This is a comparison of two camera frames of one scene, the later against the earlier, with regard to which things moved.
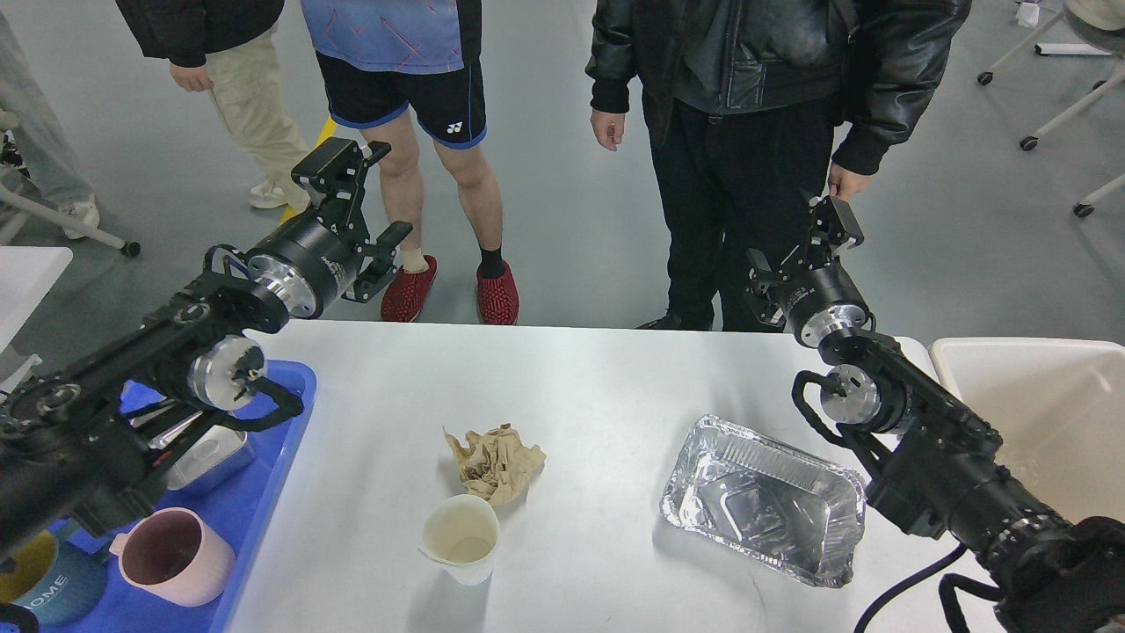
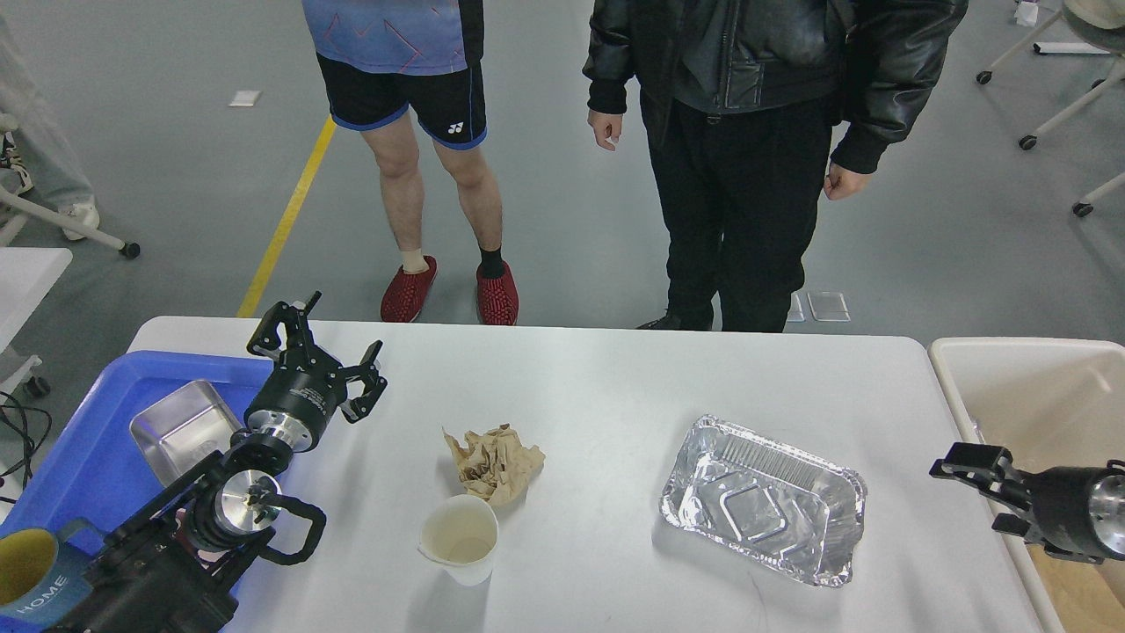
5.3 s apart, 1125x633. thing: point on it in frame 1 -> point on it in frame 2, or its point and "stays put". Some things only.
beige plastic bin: x=1058 y=407 stays put
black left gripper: x=312 y=259 -> x=296 y=399
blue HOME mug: x=57 y=574 stays put
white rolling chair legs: x=1029 y=142 stays put
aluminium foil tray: x=794 y=511 stays put
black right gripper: x=817 y=299 -> x=1061 y=519
